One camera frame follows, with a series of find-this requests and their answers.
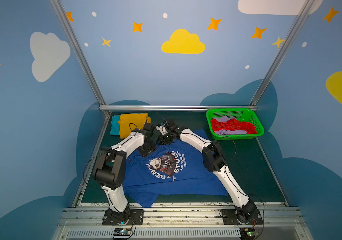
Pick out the blue printed t-shirt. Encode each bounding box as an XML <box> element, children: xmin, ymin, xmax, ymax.
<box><xmin>123</xmin><ymin>140</ymin><xmax>228</xmax><ymax>208</ymax></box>

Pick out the green plastic laundry basket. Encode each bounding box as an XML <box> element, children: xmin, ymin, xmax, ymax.
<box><xmin>206</xmin><ymin>108</ymin><xmax>265</xmax><ymax>140</ymax></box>

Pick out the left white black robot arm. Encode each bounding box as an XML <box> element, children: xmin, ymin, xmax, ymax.
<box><xmin>92</xmin><ymin>124</ymin><xmax>157</xmax><ymax>217</ymax></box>

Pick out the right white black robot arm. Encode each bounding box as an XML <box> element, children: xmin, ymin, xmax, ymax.
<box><xmin>156</xmin><ymin>118</ymin><xmax>264</xmax><ymax>225</ymax></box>

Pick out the back horizontal aluminium bar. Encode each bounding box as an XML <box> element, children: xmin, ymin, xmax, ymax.
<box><xmin>99</xmin><ymin>105</ymin><xmax>257</xmax><ymax>112</ymax></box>

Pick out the folded yellow t-shirt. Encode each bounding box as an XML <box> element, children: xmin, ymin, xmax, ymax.
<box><xmin>118</xmin><ymin>113</ymin><xmax>151</xmax><ymax>139</ymax></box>

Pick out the folded teal t-shirt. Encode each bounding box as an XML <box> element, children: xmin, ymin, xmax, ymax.
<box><xmin>110</xmin><ymin>115</ymin><xmax>120</xmax><ymax>136</ymax></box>

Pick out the lilac t-shirt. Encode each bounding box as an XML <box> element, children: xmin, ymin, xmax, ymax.
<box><xmin>211</xmin><ymin>116</ymin><xmax>248</xmax><ymax>135</ymax></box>

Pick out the red t-shirt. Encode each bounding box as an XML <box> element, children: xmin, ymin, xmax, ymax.
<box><xmin>211</xmin><ymin>116</ymin><xmax>257</xmax><ymax>135</ymax></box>

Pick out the left green circuit board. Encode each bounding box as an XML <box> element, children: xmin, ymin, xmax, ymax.
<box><xmin>113</xmin><ymin>228</ymin><xmax>132</xmax><ymax>238</ymax></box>

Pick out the green circuit board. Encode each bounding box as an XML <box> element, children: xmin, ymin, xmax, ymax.
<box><xmin>240</xmin><ymin>228</ymin><xmax>258</xmax><ymax>240</ymax></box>
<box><xmin>113</xmin><ymin>228</ymin><xmax>132</xmax><ymax>238</ymax></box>

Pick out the right green circuit board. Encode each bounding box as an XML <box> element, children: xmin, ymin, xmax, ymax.
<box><xmin>240</xmin><ymin>228</ymin><xmax>258</xmax><ymax>240</ymax></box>

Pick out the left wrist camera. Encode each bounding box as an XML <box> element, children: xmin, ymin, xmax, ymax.
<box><xmin>142</xmin><ymin>123</ymin><xmax>155</xmax><ymax>132</ymax></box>

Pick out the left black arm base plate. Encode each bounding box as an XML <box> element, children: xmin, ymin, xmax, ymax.
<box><xmin>102</xmin><ymin>210</ymin><xmax>144</xmax><ymax>226</ymax></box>

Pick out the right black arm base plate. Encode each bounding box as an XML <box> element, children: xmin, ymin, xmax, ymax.
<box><xmin>220</xmin><ymin>209</ymin><xmax>264</xmax><ymax>225</ymax></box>

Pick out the aluminium front rail frame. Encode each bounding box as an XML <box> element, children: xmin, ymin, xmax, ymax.
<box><xmin>53</xmin><ymin>203</ymin><xmax>313</xmax><ymax>240</ymax></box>

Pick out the left diagonal aluminium post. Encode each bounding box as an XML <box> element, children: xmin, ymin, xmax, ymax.
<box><xmin>50</xmin><ymin>0</ymin><xmax>105</xmax><ymax>107</ymax></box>

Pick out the diagonal aluminium post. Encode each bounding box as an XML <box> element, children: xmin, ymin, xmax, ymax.
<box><xmin>50</xmin><ymin>0</ymin><xmax>105</xmax><ymax>107</ymax></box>
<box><xmin>249</xmin><ymin>0</ymin><xmax>316</xmax><ymax>110</ymax></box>

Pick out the right diagonal aluminium post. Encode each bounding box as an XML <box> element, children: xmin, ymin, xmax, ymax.
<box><xmin>249</xmin><ymin>0</ymin><xmax>316</xmax><ymax>110</ymax></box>

